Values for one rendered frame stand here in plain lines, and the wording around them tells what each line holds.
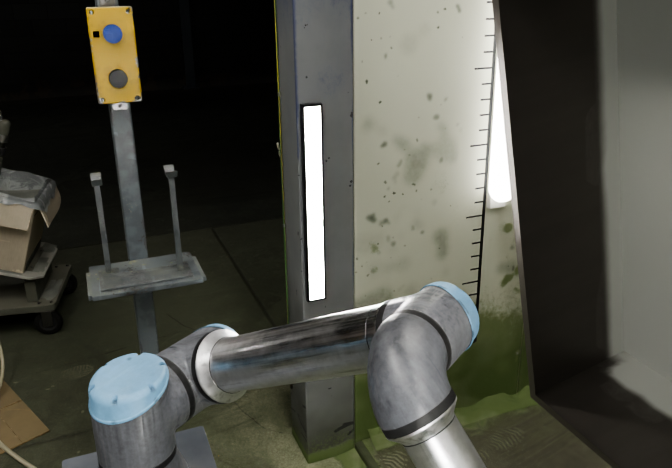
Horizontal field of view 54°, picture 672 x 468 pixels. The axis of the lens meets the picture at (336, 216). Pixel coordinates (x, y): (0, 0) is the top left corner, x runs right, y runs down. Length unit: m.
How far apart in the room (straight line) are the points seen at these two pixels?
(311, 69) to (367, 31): 0.20
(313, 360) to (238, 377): 0.21
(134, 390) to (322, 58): 1.08
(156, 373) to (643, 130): 1.28
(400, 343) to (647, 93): 1.06
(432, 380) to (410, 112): 1.28
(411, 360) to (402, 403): 0.06
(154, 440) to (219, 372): 0.17
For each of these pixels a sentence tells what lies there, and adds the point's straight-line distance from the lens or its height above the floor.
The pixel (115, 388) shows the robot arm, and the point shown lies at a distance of 1.32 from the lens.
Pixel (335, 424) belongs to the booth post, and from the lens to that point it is 2.43.
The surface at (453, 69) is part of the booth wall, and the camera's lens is 2.13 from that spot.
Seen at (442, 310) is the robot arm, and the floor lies 1.14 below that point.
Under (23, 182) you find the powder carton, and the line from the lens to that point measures 3.68.
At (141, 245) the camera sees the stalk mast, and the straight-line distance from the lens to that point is 2.16.
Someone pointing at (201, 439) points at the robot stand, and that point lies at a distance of 1.60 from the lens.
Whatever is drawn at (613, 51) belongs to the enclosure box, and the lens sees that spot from 1.82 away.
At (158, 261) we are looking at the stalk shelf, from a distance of 2.13.
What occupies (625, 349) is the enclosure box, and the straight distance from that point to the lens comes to 2.23.
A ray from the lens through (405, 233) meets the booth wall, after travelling 2.19.
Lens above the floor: 1.61
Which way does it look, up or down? 20 degrees down
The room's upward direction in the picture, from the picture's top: 1 degrees counter-clockwise
